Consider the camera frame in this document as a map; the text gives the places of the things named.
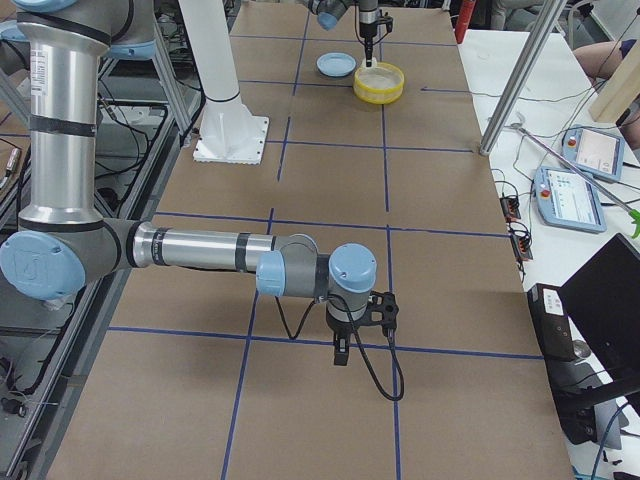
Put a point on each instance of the far blue teach pendant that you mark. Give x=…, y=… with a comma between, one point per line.
x=594, y=151

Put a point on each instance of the black computer monitor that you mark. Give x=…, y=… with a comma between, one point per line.
x=602, y=300

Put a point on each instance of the orange black connector box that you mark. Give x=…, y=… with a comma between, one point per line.
x=510, y=203

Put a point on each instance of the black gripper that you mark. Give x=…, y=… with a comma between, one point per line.
x=367, y=32
x=342, y=330

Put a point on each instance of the light blue plate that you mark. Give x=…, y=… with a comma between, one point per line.
x=335, y=64

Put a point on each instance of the wooden board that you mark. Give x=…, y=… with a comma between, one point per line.
x=620, y=90

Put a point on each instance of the red cylinder bottle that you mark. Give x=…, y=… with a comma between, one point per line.
x=463, y=20

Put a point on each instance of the blue teach pendant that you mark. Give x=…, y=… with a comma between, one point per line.
x=594, y=151
x=566, y=200

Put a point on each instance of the white camera post base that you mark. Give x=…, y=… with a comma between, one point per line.
x=228, y=132

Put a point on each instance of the near blue teach pendant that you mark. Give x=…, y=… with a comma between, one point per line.
x=566, y=200

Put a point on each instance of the aluminium frame post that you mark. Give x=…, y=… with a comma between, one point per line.
x=527, y=59

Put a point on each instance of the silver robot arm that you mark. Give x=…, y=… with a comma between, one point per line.
x=63, y=243
x=368, y=15

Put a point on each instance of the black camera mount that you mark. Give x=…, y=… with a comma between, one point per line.
x=381, y=311
x=384, y=23

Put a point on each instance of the black desktop box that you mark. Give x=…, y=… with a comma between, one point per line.
x=584, y=403

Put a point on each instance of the yellow rimmed bamboo steamer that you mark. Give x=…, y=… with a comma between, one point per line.
x=379, y=97

